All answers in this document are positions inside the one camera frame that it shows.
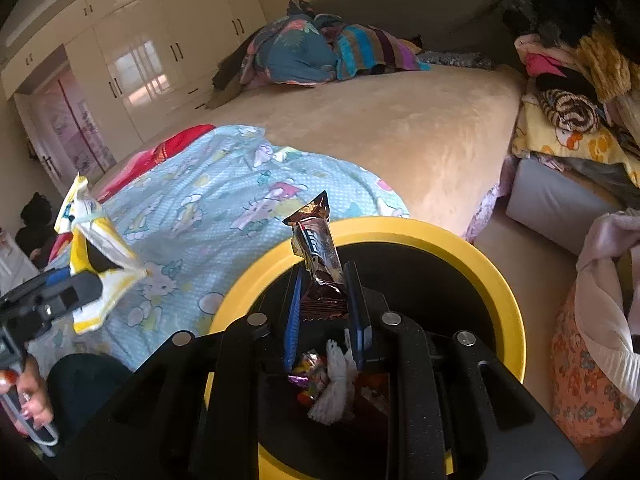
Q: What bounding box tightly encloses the dark brown cloth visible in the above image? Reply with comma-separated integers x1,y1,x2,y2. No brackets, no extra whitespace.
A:
204,41,262,112

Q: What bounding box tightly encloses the light blue cartoon cat blanket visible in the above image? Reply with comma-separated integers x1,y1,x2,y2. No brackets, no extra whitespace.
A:
44,125,412,372

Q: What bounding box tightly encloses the grey headboard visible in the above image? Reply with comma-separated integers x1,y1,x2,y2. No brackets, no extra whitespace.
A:
306,0,527,69

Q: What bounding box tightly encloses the dark patterned cloth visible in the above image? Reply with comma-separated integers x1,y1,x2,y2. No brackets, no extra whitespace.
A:
416,49,497,72

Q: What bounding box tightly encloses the cream wardrobe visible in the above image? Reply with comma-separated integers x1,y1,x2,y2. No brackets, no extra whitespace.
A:
0,0,267,147

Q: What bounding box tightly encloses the yellow knit garment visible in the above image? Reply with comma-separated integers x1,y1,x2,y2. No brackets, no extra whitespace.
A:
574,29,634,104

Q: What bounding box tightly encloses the tiger striped cloth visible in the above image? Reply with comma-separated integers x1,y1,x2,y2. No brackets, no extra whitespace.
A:
541,88,604,134

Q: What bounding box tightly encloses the purple foil snack packet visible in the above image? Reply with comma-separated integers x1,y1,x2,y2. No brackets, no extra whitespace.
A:
286,350,327,391

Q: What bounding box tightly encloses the person's left hand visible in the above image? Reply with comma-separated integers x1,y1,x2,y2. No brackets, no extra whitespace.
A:
14,357,55,437

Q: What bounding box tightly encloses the yellow white snack bag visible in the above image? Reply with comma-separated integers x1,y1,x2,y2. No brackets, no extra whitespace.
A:
53,173,149,336

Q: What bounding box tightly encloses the white storage box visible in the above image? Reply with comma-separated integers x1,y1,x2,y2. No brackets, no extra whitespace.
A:
0,229,32,283

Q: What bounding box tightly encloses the white fleece cloth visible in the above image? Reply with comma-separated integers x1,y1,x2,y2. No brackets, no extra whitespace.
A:
614,94,640,132

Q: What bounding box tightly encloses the brown chocolate bar wrapper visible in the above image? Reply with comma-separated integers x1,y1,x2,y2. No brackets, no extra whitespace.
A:
281,190,349,322

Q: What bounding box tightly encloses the striped blanket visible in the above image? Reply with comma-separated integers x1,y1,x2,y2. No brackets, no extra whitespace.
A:
333,22,433,82

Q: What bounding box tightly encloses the blue floral quilt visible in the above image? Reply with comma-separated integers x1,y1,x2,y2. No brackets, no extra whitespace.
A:
239,0,342,87

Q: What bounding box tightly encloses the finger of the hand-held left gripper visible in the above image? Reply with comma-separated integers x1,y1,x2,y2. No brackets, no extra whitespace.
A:
30,269,104,312

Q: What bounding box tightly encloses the grey storage bench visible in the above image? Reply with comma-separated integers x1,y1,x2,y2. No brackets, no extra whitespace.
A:
504,156,627,257

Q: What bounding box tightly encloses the yellow cartoon blanket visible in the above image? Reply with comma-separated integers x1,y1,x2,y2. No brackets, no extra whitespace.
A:
509,91,640,187

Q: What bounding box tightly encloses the orange floral laundry basket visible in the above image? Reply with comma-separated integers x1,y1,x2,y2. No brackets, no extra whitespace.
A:
550,287,638,445

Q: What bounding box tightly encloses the red blanket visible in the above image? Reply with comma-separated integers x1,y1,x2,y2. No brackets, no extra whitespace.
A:
94,123,217,202

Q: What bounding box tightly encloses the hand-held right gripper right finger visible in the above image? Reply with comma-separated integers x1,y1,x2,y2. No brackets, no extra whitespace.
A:
343,260,587,480

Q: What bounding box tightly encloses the pink printed sliding door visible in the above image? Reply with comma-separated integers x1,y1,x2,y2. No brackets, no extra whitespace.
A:
29,69,119,187

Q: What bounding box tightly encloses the pink garment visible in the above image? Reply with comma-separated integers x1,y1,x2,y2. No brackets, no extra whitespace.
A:
514,34,582,79

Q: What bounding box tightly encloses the beige bed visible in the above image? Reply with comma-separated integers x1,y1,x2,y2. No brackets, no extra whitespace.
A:
100,64,527,242

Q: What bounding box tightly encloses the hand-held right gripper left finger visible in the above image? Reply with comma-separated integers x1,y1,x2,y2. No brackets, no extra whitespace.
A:
50,265,304,480

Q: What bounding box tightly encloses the black bin with yellow rim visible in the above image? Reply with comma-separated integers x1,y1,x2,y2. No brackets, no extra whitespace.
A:
205,216,527,480

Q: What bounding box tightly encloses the black plush toy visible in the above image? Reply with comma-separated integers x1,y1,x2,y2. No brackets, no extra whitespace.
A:
14,191,57,262

